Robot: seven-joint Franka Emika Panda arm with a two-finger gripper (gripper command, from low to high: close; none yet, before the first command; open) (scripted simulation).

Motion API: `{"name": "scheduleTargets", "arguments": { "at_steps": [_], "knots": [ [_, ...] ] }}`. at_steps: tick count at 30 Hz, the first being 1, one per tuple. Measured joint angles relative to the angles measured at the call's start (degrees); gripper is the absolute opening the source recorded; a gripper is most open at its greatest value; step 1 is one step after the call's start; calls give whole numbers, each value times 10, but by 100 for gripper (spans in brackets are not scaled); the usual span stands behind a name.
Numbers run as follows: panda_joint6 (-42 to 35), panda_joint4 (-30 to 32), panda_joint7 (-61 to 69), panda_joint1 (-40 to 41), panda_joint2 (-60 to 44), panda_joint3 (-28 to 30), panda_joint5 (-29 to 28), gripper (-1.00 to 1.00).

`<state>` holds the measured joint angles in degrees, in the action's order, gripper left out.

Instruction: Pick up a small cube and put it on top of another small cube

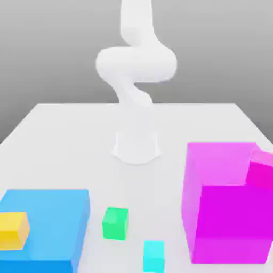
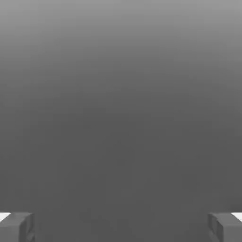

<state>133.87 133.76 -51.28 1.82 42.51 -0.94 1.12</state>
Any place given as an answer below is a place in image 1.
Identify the small green cube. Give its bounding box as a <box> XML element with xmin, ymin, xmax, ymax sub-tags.
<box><xmin>102</xmin><ymin>206</ymin><xmax>129</xmax><ymax>242</ymax></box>

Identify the small cyan cube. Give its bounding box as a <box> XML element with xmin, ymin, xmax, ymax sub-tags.
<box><xmin>142</xmin><ymin>240</ymin><xmax>166</xmax><ymax>273</ymax></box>

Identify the small magenta cube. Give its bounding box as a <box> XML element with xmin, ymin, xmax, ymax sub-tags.
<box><xmin>245</xmin><ymin>149</ymin><xmax>273</xmax><ymax>186</ymax></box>

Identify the small yellow cube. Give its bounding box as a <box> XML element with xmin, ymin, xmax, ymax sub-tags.
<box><xmin>0</xmin><ymin>212</ymin><xmax>30</xmax><ymax>251</ymax></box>

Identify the large blue box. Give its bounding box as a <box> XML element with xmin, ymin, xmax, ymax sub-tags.
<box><xmin>0</xmin><ymin>188</ymin><xmax>91</xmax><ymax>273</ymax></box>

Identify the large magenta box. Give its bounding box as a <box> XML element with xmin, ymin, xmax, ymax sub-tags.
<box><xmin>181</xmin><ymin>142</ymin><xmax>273</xmax><ymax>265</ymax></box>

